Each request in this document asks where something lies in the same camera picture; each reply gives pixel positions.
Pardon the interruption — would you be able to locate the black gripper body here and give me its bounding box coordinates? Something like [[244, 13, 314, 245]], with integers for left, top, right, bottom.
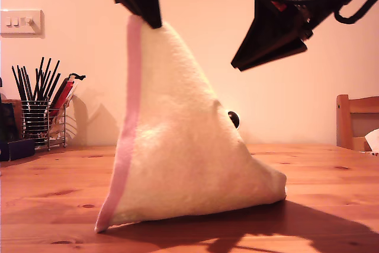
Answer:
[[260, 0, 344, 42]]

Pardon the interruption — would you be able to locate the cream tea towel pink trim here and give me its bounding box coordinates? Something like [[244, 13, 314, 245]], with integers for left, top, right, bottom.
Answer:
[[94, 15, 287, 233]]

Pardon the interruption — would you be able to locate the wooden chair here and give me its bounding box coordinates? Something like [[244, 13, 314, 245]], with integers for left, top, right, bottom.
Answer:
[[336, 94, 379, 152]]

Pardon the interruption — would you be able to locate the black chopstick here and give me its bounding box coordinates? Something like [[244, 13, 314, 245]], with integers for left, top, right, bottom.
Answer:
[[46, 71, 62, 100], [16, 65, 31, 102], [11, 65, 27, 102], [41, 59, 60, 102], [23, 65, 34, 102], [32, 56, 44, 102], [37, 57, 52, 102]]

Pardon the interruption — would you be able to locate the white tissue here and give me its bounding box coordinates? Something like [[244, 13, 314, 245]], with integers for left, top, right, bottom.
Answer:
[[364, 128, 379, 155]]

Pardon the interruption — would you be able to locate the dark blue box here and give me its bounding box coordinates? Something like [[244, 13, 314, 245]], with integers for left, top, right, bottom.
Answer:
[[0, 139, 36, 162]]

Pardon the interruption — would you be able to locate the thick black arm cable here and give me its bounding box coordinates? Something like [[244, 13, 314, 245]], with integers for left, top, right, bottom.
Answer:
[[334, 0, 378, 25]]

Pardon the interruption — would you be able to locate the white round security camera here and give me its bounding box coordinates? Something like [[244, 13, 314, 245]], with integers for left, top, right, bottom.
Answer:
[[226, 110, 242, 132]]

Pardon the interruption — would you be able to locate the white light switch plate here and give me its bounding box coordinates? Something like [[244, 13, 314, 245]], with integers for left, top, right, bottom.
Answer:
[[0, 9, 45, 38]]

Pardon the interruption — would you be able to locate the red handled utensil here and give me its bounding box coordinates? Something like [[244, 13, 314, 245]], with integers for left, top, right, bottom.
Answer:
[[49, 72, 86, 116]]

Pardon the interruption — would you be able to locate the chrome wire utensil rack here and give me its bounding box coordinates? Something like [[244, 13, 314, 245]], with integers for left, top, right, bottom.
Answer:
[[20, 96, 78, 152]]

